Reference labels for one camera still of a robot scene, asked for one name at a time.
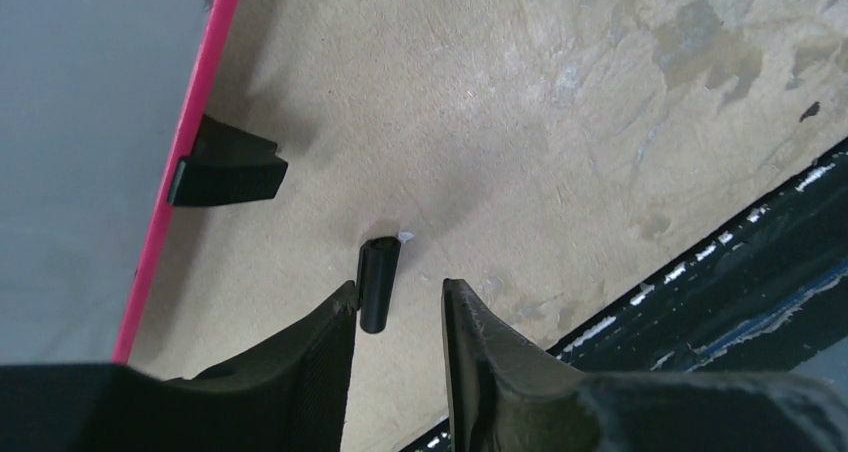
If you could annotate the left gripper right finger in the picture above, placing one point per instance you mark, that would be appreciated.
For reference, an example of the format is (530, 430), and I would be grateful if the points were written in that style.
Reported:
(507, 394)

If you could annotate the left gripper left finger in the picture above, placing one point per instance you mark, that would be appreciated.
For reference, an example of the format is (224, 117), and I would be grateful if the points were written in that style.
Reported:
(286, 393)

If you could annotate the black marker cap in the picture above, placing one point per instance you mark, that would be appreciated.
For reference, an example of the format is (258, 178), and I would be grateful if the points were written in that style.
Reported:
(377, 267)

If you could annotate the pink-framed whiteboard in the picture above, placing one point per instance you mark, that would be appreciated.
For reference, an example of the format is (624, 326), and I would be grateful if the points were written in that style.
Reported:
(99, 99)

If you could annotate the left black whiteboard foot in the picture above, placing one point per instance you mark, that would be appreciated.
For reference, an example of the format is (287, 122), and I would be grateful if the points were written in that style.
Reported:
(225, 166)

